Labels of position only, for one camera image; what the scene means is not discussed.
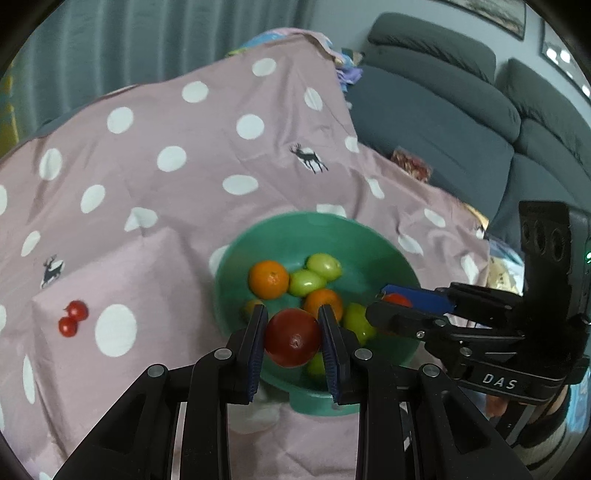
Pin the pink polka dot blanket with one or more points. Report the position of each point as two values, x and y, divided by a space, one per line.
138 115

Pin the grey curtain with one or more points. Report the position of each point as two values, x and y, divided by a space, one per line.
138 41

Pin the yellow-green mango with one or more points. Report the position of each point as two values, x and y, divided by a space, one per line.
316 367

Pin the green plastic bowl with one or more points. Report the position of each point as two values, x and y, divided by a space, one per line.
277 240

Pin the yellow curtain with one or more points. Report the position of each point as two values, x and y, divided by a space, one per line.
7 115

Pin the person's right forearm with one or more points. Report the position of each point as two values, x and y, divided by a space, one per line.
558 443

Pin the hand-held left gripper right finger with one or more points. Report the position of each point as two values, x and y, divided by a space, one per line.
330 350

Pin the green lemon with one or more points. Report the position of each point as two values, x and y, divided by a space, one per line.
324 264
305 282

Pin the large green mango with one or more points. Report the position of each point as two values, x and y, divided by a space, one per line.
358 321

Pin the orange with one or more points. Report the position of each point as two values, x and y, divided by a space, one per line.
323 302
268 279

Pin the red tomato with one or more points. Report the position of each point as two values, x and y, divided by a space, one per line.
76 310
292 338
397 300
68 326

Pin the pastel patterned sheet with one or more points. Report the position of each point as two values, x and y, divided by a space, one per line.
344 69

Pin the yellow patterned cloth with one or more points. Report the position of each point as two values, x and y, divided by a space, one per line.
503 267

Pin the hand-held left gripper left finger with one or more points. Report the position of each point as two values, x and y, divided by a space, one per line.
256 350

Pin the person's right hand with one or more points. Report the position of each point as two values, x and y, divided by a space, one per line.
496 408

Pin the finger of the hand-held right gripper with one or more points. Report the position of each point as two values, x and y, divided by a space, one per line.
415 295
401 318

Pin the framed wall picture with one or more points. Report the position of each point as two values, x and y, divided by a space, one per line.
561 50
489 11

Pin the red patterned snack packet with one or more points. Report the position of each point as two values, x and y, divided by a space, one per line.
411 166

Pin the small tan longan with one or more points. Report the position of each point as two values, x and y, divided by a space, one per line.
253 307

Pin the grey sofa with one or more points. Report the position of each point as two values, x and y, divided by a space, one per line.
438 115

